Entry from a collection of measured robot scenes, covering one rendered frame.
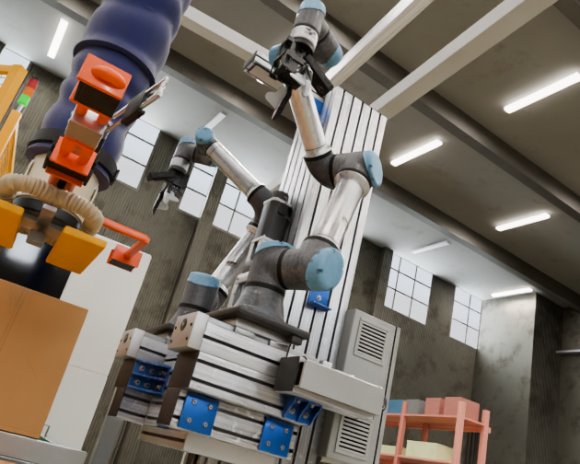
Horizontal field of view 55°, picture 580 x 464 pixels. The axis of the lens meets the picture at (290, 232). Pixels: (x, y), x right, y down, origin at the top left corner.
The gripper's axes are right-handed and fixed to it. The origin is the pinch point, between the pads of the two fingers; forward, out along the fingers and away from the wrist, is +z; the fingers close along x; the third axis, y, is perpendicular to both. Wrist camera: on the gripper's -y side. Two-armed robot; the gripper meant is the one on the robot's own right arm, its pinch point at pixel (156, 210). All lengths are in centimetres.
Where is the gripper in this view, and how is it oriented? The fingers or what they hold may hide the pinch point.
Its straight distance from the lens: 232.0
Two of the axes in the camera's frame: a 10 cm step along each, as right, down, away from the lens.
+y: 8.1, 4.1, 4.2
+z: -2.4, 8.9, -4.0
